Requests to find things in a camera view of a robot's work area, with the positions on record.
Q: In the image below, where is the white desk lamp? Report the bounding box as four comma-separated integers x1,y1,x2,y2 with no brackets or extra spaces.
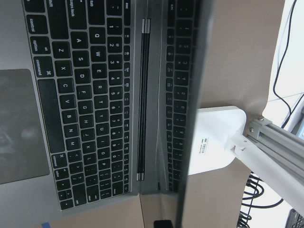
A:
188,106,304,215

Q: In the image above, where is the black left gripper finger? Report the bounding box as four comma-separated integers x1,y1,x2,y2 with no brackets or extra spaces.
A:
153,220,173,228

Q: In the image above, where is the grey laptop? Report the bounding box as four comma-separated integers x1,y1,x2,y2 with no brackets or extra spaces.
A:
0,0,213,228

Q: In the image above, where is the aluminium frame post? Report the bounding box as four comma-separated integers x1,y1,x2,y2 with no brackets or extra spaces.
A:
247,118,304,178

